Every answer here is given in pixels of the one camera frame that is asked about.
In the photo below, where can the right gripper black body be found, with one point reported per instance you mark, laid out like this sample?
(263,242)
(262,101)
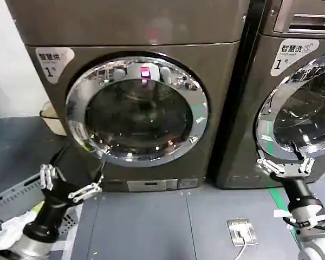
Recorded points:
(298,192)

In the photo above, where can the grey plastic laundry basket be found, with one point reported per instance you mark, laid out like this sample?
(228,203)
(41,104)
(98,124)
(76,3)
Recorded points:
(13,197)

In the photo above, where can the grey dryer with closed top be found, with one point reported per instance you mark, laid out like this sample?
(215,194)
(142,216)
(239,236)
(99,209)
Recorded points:
(124,27)

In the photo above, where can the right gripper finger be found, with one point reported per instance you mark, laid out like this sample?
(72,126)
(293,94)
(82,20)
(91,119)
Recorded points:
(306,165)
(270,166)

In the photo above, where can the white plastic bin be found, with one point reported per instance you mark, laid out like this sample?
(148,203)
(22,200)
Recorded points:
(52,119)

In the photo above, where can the round glass dryer door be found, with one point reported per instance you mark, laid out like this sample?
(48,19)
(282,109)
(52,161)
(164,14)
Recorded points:
(76,108)
(268,119)

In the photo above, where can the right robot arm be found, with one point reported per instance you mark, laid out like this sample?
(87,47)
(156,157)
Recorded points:
(314,243)

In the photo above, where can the steel floor socket plate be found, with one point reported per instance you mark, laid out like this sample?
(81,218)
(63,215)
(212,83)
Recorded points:
(241,230)

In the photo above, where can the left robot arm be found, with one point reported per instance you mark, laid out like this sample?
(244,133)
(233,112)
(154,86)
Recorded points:
(27,247)

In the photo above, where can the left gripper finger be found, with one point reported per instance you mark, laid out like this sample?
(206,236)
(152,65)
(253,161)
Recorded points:
(47,176)
(86,191)

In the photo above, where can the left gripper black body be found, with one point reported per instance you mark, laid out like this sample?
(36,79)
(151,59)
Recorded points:
(51,214)

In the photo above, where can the white clothes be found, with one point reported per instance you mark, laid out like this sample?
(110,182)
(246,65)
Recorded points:
(13,227)

